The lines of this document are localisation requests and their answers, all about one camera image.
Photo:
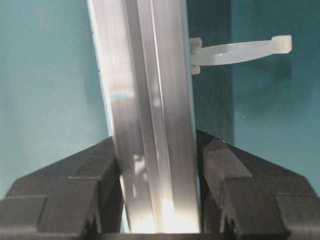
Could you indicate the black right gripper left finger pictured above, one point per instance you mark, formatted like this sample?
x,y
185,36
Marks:
x,y
76,198

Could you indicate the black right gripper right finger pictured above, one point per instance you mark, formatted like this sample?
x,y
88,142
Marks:
x,y
245,197

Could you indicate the large aluminium rail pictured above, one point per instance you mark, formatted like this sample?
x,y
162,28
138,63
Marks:
x,y
143,55

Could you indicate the white cable tie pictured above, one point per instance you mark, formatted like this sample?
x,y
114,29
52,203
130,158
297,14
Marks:
x,y
233,53

